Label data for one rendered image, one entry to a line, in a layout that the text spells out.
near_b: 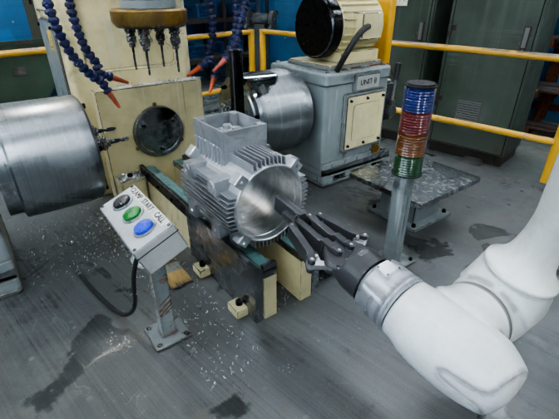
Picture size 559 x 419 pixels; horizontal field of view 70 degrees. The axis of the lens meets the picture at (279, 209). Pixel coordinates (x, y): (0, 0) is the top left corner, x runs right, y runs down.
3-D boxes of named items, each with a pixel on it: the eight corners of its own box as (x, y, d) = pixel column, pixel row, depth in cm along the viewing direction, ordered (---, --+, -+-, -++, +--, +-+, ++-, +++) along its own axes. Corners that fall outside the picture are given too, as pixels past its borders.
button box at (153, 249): (115, 227, 70) (96, 206, 67) (149, 204, 73) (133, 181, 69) (150, 276, 58) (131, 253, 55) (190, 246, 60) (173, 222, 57)
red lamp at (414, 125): (392, 130, 82) (394, 109, 79) (410, 125, 85) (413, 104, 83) (416, 139, 77) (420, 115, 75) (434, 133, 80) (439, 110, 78)
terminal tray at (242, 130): (195, 151, 84) (191, 118, 81) (238, 141, 90) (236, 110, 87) (223, 169, 76) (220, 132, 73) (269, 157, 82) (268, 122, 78)
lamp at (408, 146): (388, 151, 84) (392, 130, 82) (407, 145, 87) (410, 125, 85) (413, 160, 80) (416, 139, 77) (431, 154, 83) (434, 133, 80)
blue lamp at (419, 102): (394, 109, 79) (398, 86, 77) (413, 104, 83) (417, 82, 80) (420, 115, 75) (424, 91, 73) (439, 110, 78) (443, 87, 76)
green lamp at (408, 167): (386, 171, 86) (388, 151, 84) (403, 165, 89) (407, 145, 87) (408, 180, 82) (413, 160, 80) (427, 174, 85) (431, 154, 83)
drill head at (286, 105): (197, 151, 129) (189, 71, 117) (297, 129, 150) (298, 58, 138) (238, 177, 111) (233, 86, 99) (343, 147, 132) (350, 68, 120)
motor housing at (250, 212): (185, 219, 90) (174, 138, 80) (254, 196, 100) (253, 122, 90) (230, 262, 76) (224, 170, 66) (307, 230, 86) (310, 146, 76)
